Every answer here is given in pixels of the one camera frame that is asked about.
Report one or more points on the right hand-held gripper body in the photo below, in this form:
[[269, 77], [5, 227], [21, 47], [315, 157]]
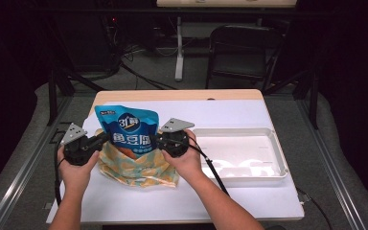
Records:
[[174, 143]]

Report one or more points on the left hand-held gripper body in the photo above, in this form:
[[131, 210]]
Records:
[[75, 150]]

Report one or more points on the blue snack packet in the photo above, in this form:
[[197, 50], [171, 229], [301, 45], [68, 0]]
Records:
[[131, 127]]

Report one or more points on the lemon print cloth bag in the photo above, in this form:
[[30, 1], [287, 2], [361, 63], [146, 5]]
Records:
[[134, 172]]

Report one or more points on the person's right hand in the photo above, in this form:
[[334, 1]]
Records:
[[187, 166]]

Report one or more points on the person's left hand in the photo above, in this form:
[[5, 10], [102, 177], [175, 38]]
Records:
[[75, 179]]

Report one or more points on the black metal stand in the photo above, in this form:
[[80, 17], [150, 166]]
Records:
[[53, 96], [313, 96]]

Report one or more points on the white plastic tray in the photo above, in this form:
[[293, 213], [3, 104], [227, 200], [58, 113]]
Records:
[[242, 147]]

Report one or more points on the white table leg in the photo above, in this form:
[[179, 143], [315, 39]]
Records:
[[179, 57]]

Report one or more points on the black folding chair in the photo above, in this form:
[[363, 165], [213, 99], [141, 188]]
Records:
[[246, 48]]

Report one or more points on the aluminium floor rail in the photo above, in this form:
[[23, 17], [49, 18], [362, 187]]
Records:
[[332, 169], [25, 169]]

